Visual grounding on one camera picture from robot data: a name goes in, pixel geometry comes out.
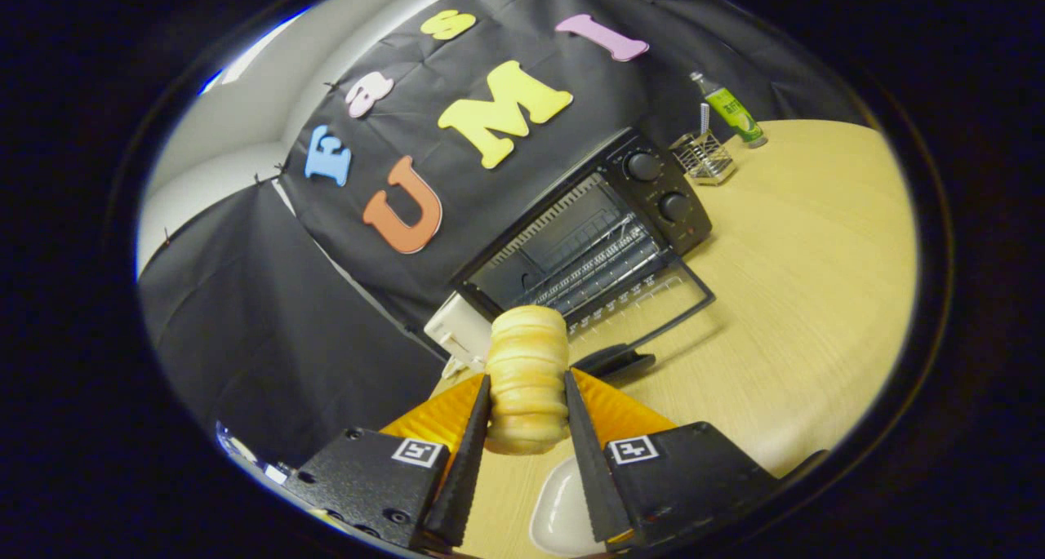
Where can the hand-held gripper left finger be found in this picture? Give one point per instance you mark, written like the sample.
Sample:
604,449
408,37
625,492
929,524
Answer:
469,477

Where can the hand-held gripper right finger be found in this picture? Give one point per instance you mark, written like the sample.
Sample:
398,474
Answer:
592,477

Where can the ridged bread roll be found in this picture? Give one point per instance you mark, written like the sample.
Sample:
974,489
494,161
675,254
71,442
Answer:
526,363

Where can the black toaster oven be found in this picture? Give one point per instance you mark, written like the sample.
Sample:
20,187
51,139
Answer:
653,188

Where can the white pop-up toaster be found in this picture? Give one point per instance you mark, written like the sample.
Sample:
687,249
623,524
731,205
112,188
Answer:
457,326

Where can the white plate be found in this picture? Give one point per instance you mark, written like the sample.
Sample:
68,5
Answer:
559,510

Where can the striped white straw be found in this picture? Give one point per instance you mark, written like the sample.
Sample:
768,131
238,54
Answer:
704,118

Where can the green drink bottle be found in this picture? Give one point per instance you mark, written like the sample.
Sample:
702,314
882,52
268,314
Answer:
735,114

